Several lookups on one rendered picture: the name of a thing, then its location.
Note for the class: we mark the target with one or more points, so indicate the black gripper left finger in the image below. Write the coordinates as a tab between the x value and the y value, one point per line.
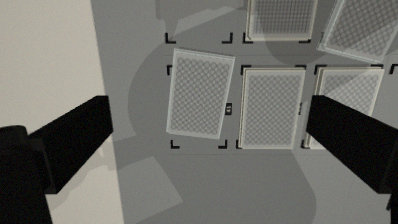
60	149

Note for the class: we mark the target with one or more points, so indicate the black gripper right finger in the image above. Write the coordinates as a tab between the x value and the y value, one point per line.
368	147

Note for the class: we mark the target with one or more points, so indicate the grey flat deck plate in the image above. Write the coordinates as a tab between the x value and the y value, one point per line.
161	188

